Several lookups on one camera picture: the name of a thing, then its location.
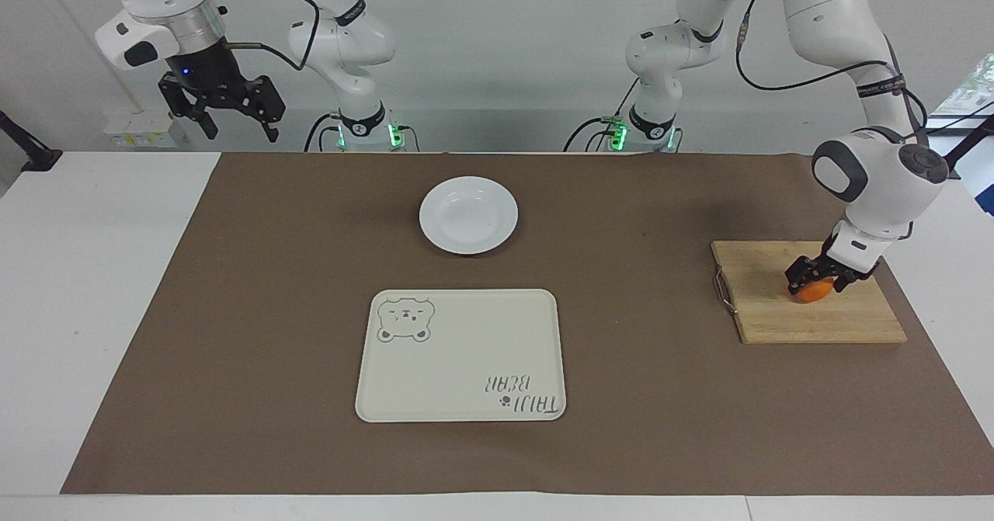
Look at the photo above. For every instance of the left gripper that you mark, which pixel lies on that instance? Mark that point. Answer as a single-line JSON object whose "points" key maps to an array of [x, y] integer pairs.
{"points": [[826, 252]]}

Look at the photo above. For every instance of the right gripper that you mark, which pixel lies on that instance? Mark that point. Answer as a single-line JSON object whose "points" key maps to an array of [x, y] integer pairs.
{"points": [[203, 67]]}

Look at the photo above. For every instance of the black stand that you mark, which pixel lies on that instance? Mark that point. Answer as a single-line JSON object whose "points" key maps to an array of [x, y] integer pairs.
{"points": [[31, 156], [967, 144]]}

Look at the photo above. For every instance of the white plate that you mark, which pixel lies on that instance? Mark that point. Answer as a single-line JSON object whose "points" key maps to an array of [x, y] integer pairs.
{"points": [[468, 215]]}

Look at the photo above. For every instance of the cream tray with bear print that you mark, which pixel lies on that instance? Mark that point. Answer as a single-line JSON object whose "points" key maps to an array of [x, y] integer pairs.
{"points": [[466, 358]]}

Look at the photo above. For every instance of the wooden cutting board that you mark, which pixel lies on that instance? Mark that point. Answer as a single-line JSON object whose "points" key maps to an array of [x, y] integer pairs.
{"points": [[808, 321]]}

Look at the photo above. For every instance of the orange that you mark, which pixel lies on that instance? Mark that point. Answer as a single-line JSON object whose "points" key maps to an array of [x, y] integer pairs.
{"points": [[815, 290]]}

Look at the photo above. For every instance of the white socket box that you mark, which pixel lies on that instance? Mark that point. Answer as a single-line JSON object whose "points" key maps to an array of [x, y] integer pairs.
{"points": [[144, 129]]}

